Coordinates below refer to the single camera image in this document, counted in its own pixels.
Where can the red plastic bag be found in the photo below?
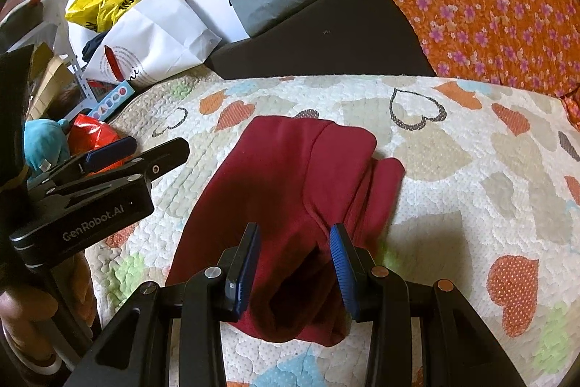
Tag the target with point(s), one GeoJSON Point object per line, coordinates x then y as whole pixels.
{"type": "Point", "coordinates": [88, 128]}

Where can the black mat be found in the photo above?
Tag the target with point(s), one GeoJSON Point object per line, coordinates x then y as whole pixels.
{"type": "Point", "coordinates": [344, 33]}

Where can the white paper bag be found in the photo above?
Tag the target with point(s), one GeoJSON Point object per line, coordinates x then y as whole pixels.
{"type": "Point", "coordinates": [167, 33]}

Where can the person's left hand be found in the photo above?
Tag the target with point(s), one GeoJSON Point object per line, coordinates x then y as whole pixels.
{"type": "Point", "coordinates": [27, 319]}

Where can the white metal shelf rack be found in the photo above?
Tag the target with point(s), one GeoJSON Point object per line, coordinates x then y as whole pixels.
{"type": "Point", "coordinates": [75, 65]}

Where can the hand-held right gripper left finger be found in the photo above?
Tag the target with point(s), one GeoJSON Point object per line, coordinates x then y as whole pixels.
{"type": "Point", "coordinates": [244, 278]}

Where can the yellow plastic bag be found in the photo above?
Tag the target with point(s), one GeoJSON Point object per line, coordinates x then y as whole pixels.
{"type": "Point", "coordinates": [97, 4]}

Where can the cardboard box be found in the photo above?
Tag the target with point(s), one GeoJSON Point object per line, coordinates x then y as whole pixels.
{"type": "Point", "coordinates": [47, 83]}

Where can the maroon small garment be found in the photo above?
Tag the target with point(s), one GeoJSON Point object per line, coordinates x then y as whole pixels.
{"type": "Point", "coordinates": [281, 178]}

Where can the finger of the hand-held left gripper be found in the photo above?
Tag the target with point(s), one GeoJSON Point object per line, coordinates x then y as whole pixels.
{"type": "Point", "coordinates": [108, 153]}
{"type": "Point", "coordinates": [167, 155]}

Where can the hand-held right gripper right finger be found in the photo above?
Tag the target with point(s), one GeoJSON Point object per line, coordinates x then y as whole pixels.
{"type": "Point", "coordinates": [344, 273]}

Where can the quilted heart print blanket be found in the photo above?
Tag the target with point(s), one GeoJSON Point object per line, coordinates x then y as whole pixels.
{"type": "Point", "coordinates": [453, 196]}

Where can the colourful dotted box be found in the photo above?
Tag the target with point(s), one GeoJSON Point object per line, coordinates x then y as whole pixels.
{"type": "Point", "coordinates": [111, 99]}

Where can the orange floral cloth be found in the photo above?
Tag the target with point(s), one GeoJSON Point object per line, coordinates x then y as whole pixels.
{"type": "Point", "coordinates": [489, 15]}

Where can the navy cloth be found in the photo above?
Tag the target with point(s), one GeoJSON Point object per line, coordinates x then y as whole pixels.
{"type": "Point", "coordinates": [94, 47]}

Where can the blue plush toy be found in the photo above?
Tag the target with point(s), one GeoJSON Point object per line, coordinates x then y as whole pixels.
{"type": "Point", "coordinates": [45, 140]}

